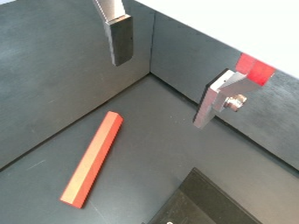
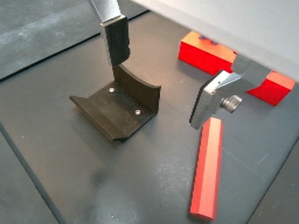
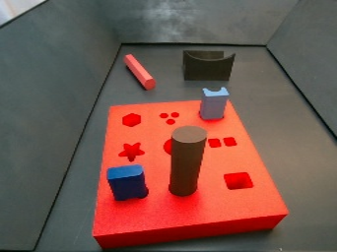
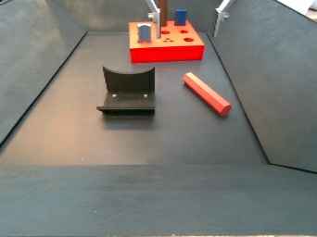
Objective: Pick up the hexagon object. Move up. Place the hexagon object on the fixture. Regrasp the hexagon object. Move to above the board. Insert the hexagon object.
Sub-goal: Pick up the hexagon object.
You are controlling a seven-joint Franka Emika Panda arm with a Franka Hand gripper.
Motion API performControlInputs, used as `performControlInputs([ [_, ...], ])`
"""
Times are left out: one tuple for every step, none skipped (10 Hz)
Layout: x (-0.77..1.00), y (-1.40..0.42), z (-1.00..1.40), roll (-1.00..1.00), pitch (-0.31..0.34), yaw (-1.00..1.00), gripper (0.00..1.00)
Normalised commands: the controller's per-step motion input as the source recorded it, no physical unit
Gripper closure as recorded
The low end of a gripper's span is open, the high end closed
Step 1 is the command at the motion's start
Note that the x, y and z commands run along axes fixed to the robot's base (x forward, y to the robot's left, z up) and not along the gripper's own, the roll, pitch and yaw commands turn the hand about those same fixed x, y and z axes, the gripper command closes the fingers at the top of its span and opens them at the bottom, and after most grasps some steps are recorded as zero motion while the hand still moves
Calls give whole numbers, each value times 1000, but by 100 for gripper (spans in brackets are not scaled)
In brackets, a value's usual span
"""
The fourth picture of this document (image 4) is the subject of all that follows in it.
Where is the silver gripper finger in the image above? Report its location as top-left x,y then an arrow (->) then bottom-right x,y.
145,0 -> 161,39
213,0 -> 236,36

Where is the red hexagonal bar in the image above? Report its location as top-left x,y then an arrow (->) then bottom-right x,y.
183,72 -> 232,117

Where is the dark brown cylinder peg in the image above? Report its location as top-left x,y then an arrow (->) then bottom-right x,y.
158,0 -> 169,27

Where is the light blue peg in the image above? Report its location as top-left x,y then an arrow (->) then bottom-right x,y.
138,23 -> 151,44

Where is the dark blue peg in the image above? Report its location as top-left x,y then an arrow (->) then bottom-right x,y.
175,9 -> 187,26

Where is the red shape-sorter block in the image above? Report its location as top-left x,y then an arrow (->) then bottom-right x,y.
129,20 -> 206,63

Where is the black curved cradle stand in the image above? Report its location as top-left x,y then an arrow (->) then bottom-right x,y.
97,68 -> 155,114

